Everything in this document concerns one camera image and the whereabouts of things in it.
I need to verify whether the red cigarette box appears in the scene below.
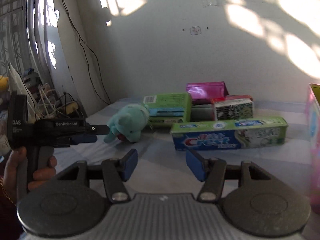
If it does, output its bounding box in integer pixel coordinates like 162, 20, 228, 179
211, 95, 253, 104

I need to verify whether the teal plush toy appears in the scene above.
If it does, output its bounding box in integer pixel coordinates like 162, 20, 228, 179
104, 104, 149, 144

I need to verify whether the yellow plush toy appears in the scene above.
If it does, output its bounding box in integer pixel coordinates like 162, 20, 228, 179
0, 75, 9, 92

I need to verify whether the small wall sticker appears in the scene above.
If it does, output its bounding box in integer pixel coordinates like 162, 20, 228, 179
190, 26, 202, 36

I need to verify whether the person's left hand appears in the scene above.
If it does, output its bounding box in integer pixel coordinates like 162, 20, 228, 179
2, 146, 58, 205

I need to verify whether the tangled cables pile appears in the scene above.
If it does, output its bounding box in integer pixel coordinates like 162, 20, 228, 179
37, 82, 87, 119

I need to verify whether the green packet box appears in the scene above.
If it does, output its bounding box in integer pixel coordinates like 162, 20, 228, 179
143, 92, 192, 127

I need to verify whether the black wall cable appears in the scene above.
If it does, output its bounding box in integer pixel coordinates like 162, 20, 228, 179
51, 0, 112, 106

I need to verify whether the pink biscuit tin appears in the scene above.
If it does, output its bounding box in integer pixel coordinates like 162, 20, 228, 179
305, 83, 320, 214

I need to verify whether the Crest toothpaste box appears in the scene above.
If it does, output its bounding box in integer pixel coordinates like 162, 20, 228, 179
170, 116, 288, 151

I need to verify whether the teal zip pencil case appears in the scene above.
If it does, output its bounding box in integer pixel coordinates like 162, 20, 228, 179
190, 104, 215, 121

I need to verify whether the window curtain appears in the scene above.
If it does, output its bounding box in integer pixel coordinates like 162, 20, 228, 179
1, 0, 63, 92

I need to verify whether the shiny magenta pouch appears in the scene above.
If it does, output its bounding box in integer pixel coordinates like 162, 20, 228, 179
186, 81, 229, 104

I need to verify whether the patterned black white box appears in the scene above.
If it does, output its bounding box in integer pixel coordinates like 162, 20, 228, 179
213, 98, 254, 121

